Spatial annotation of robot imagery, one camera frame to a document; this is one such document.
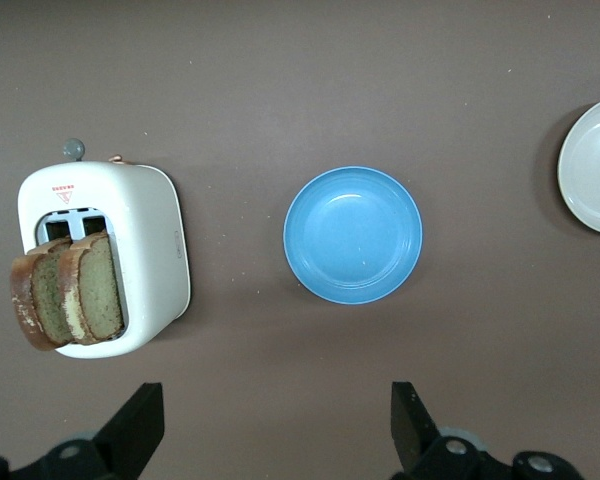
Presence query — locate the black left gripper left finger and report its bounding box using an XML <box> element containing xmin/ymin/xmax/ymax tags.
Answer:
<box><xmin>14</xmin><ymin>382</ymin><xmax>165</xmax><ymax>480</ymax></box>

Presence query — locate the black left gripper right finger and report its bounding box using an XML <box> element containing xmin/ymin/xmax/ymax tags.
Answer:
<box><xmin>392</xmin><ymin>382</ymin><xmax>581</xmax><ymax>480</ymax></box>

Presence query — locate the light crust bread slice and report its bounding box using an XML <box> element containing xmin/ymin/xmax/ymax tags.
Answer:
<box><xmin>57</xmin><ymin>229</ymin><xmax>127</xmax><ymax>347</ymax></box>

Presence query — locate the blue plate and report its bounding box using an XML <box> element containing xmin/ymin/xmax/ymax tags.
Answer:
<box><xmin>282</xmin><ymin>165</ymin><xmax>424</xmax><ymax>306</ymax></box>

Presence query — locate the beige plate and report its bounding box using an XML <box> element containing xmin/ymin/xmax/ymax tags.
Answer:
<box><xmin>557</xmin><ymin>93</ymin><xmax>600</xmax><ymax>236</ymax></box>

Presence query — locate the dark crust bread slice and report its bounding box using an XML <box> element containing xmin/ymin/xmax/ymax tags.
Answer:
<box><xmin>8</xmin><ymin>235</ymin><xmax>76</xmax><ymax>352</ymax></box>

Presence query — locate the white toaster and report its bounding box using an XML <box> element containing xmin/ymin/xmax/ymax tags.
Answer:
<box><xmin>17</xmin><ymin>137</ymin><xmax>191</xmax><ymax>360</ymax></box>

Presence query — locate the brown table cover mat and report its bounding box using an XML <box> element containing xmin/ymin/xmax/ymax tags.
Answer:
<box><xmin>0</xmin><ymin>0</ymin><xmax>600</xmax><ymax>480</ymax></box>

